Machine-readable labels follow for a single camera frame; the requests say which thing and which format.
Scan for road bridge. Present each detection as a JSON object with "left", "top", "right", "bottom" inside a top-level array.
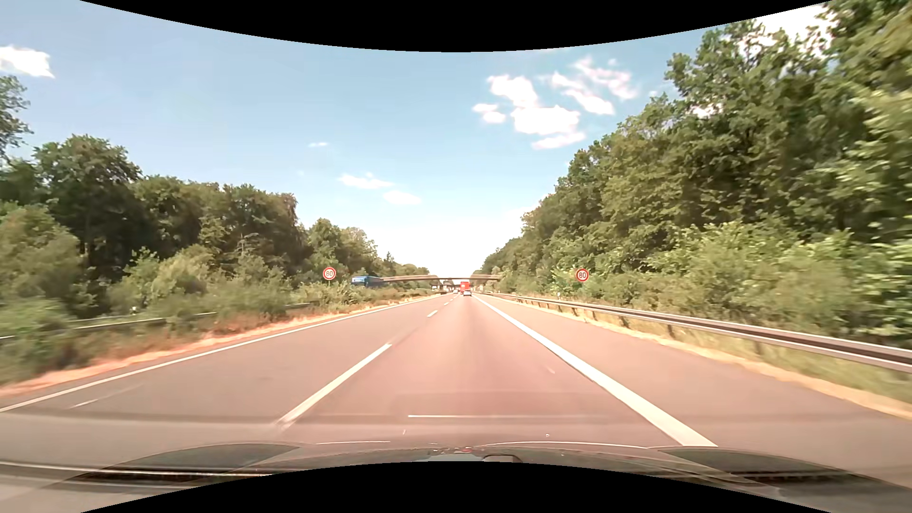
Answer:
[{"left": 381, "top": 274, "right": 502, "bottom": 289}]

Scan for grey asphalt road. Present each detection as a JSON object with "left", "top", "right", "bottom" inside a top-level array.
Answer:
[{"left": 0, "top": 292, "right": 912, "bottom": 487}]

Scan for car's own bonnet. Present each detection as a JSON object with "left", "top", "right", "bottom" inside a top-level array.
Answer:
[{"left": 0, "top": 441, "right": 912, "bottom": 513}]

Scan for road markings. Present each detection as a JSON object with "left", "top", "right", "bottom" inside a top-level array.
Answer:
[{"left": 0, "top": 294, "right": 718, "bottom": 448}]

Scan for wood of green trees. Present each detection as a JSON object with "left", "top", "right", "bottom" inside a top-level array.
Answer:
[
  {"left": 0, "top": 75, "right": 432, "bottom": 336},
  {"left": 474, "top": 0, "right": 912, "bottom": 350}
]

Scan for grass verge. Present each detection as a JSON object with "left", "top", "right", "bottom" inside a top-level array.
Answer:
[
  {"left": 476, "top": 292, "right": 912, "bottom": 421},
  {"left": 0, "top": 285, "right": 446, "bottom": 399}
]

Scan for grey metal guard rail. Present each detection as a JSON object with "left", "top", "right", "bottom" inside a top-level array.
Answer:
[
  {"left": 479, "top": 291, "right": 912, "bottom": 374},
  {"left": 0, "top": 301, "right": 314, "bottom": 343}
]

